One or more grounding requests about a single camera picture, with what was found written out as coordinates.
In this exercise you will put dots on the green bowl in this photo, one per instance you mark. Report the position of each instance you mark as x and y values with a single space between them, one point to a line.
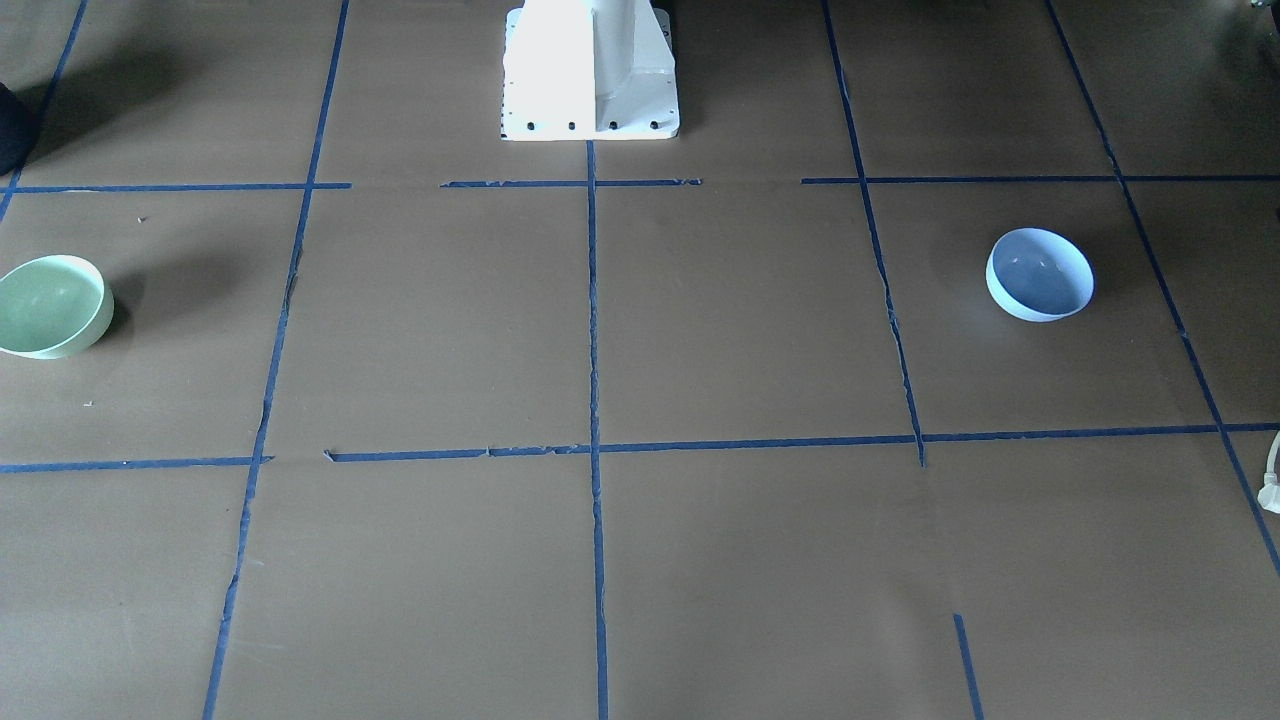
54 307

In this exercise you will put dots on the blue bowl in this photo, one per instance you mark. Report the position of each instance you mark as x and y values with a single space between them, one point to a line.
1039 276

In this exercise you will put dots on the white pedestal column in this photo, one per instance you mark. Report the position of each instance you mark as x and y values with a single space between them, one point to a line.
588 71

